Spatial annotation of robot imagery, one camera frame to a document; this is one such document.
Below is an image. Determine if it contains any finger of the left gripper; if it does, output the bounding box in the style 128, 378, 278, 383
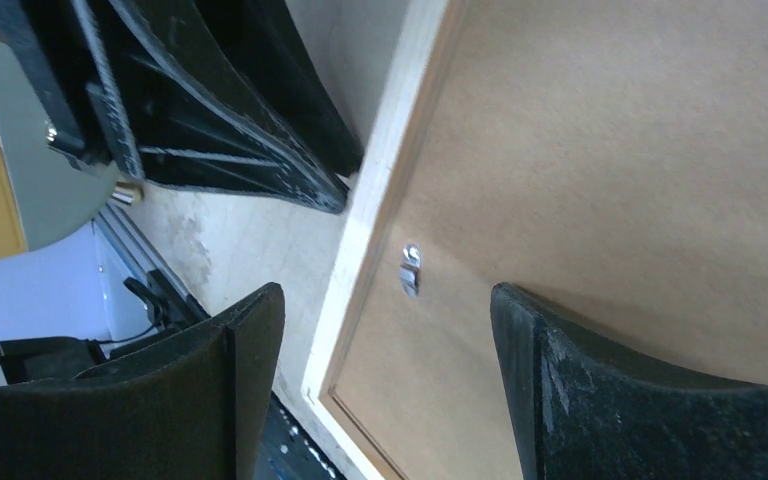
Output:
196, 0, 364, 177

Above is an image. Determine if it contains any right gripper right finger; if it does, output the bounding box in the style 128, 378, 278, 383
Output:
490, 283, 768, 479

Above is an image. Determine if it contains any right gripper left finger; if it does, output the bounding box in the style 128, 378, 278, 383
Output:
0, 283, 285, 479

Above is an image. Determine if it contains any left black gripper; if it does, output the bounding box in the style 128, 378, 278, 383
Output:
0, 1, 349, 214

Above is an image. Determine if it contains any wooden picture frame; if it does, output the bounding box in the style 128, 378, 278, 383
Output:
301, 1, 468, 479

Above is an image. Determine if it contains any brown backing board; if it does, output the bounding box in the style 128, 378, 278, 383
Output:
322, 1, 768, 479

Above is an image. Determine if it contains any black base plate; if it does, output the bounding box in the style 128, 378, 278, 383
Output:
0, 268, 349, 480

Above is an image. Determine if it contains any aluminium rail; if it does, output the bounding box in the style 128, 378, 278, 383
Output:
93, 203, 208, 330

